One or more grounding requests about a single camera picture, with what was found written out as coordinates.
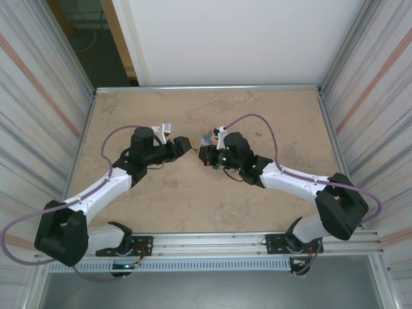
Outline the aluminium mounting rail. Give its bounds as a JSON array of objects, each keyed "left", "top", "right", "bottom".
[{"left": 33, "top": 229, "right": 384, "bottom": 259}]

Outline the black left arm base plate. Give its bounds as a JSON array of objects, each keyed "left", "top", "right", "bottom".
[{"left": 95, "top": 236, "right": 154, "bottom": 258}]

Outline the yellow cable on floor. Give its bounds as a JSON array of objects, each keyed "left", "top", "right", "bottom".
[{"left": 75, "top": 28, "right": 101, "bottom": 54}]

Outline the white slotted cable duct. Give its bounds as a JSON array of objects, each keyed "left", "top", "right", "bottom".
[{"left": 47, "top": 258, "right": 292, "bottom": 272}]

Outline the aluminium table edge bar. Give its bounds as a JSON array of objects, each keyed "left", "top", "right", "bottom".
[{"left": 94, "top": 84, "right": 323, "bottom": 95}]

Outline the wooden door frame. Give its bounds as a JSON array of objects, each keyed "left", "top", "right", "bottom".
[{"left": 98, "top": 0, "right": 141, "bottom": 88}]

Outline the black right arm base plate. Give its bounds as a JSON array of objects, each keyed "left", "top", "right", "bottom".
[{"left": 265, "top": 234, "right": 324, "bottom": 256}]

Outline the colourful LOVE picture book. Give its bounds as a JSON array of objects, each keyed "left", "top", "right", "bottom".
[{"left": 199, "top": 128, "right": 221, "bottom": 147}]

